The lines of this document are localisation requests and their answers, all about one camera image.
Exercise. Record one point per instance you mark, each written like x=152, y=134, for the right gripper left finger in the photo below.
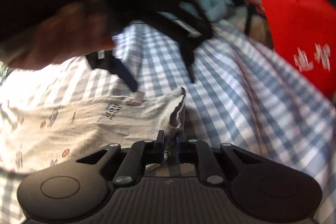
x=141, y=154

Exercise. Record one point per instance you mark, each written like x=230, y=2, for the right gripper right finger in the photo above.
x=200, y=154

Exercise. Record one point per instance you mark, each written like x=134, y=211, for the grey printed pants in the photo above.
x=66, y=111

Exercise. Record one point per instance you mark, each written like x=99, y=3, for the red bag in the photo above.
x=303, y=33

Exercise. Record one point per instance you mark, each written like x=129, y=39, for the blue checkered bed sheet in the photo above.
x=245, y=94

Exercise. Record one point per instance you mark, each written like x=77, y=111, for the person hand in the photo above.
x=69, y=33

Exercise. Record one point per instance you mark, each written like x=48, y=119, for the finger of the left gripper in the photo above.
x=119, y=69
x=187, y=54

